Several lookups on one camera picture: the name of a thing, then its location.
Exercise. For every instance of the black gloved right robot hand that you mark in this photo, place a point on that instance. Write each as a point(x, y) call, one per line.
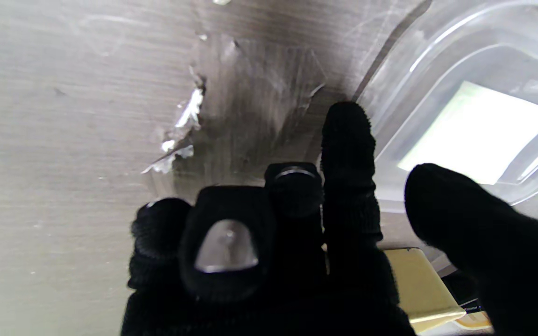
point(297, 261)

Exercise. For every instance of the clear lid with white label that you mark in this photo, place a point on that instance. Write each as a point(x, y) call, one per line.
point(474, 70)

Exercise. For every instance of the tan kraft paper bowl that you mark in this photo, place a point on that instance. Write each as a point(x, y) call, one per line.
point(418, 289)

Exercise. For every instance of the clear tape residue patch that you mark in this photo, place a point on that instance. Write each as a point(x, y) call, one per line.
point(250, 102)

